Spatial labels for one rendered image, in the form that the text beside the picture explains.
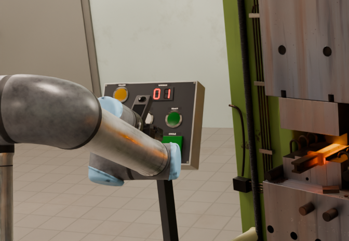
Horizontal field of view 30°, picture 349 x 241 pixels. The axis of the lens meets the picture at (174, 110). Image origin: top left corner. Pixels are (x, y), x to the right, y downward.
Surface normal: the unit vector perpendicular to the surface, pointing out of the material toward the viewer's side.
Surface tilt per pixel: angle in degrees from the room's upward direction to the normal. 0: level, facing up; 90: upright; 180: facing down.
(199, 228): 0
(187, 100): 60
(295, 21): 90
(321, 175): 90
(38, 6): 90
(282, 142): 90
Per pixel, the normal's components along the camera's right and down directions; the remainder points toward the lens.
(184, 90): -0.36, -0.27
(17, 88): 0.00, -0.61
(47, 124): 0.31, 0.40
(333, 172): -0.71, 0.23
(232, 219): -0.11, -0.97
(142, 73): -0.40, 0.25
